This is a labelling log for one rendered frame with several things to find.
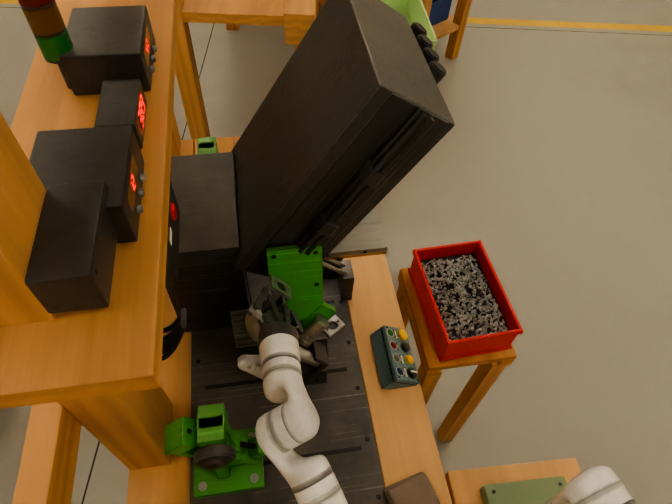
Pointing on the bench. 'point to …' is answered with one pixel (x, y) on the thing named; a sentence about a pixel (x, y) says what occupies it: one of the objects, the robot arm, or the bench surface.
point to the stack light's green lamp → (51, 48)
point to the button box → (384, 354)
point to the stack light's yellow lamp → (45, 21)
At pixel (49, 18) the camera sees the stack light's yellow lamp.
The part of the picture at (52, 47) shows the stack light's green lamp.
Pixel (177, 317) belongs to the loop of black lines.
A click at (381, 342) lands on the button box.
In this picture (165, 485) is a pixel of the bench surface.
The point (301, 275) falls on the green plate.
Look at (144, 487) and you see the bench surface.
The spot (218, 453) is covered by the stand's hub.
